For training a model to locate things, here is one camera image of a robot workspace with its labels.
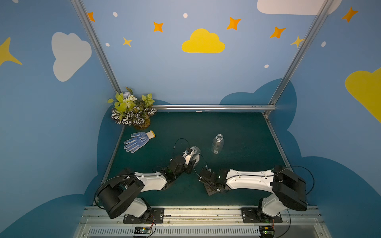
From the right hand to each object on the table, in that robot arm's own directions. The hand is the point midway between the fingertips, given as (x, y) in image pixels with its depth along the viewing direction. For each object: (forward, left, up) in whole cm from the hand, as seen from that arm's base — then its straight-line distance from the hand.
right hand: (210, 186), depth 84 cm
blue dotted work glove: (+29, +51, +1) cm, 59 cm away
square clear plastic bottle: (+14, +9, +10) cm, 20 cm away
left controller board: (-23, +34, -1) cm, 41 cm away
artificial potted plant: (+34, +52, +24) cm, 67 cm away
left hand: (+14, +11, +7) cm, 20 cm away
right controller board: (-19, -28, -3) cm, 34 cm away
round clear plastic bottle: (+24, -4, +9) cm, 26 cm away
